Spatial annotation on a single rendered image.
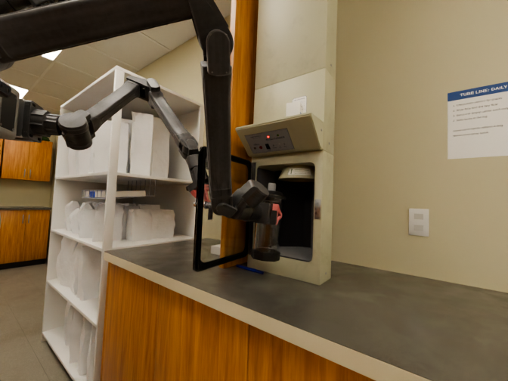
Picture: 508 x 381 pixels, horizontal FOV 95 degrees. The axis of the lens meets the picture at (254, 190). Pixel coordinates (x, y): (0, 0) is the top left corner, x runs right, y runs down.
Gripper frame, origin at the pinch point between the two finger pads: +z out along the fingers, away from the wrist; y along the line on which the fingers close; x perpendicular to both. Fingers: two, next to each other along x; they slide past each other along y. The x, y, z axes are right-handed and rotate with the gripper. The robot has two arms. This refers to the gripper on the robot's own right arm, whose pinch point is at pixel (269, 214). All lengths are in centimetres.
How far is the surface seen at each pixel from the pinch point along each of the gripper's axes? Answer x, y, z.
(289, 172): -17.2, -1.9, 9.0
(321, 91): -45.9, -14.3, 3.8
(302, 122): -31.1, -11.7, -4.9
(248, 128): -31.5, 10.2, -4.8
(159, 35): -146, 146, 28
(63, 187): -6, 208, 1
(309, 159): -21.2, -11.0, 6.1
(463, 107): -51, -58, 44
